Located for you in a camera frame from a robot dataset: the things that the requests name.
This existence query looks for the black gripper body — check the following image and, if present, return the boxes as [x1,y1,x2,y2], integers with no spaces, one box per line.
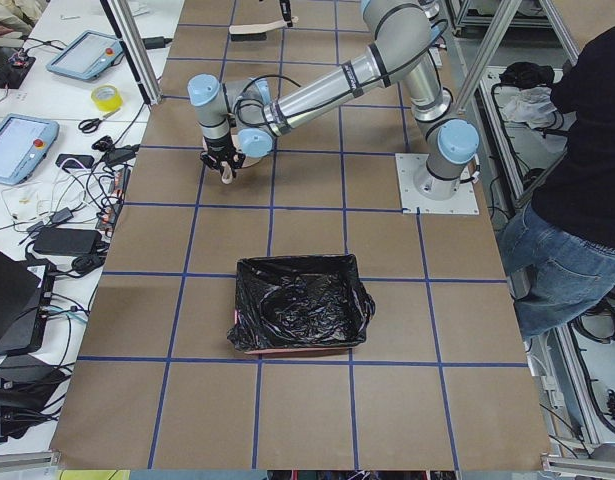
[200,146,246,172]

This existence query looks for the beige hand brush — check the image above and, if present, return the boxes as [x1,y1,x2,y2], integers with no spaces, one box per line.
[228,16,299,41]

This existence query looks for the beige plastic dustpan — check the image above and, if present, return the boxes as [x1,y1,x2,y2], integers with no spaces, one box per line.
[200,134,262,185]

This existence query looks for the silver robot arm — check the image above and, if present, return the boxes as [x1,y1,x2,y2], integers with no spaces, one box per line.
[187,1,479,201]

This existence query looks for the bin with black bag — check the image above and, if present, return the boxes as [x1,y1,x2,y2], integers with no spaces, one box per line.
[227,254,376,354]

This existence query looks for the yellow tape roll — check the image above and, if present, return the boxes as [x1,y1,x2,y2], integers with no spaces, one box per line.
[90,85,123,112]

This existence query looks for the far blue teach pendant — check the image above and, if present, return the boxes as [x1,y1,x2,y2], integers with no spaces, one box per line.
[46,30,123,81]

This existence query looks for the blue teach pendant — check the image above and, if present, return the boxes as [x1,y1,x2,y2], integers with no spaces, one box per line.
[46,30,123,81]
[0,114,60,185]

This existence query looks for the black power adapter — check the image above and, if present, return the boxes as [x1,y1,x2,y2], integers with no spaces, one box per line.
[33,228,102,256]

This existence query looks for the near blue teach pendant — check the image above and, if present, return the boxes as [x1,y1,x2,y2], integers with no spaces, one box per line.
[0,114,60,185]

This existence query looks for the black laptop computer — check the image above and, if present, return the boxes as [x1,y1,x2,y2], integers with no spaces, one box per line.
[0,251,56,356]

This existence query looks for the person in black shirt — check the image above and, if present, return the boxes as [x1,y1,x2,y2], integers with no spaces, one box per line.
[498,26,615,341]

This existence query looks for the black handled scissors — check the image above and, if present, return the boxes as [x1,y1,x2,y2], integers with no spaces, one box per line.
[77,109,118,134]

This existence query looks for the aluminium frame post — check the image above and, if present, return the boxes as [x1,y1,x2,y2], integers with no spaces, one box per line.
[100,0,162,106]

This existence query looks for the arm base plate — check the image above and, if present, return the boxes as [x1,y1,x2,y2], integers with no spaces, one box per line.
[395,153,480,215]

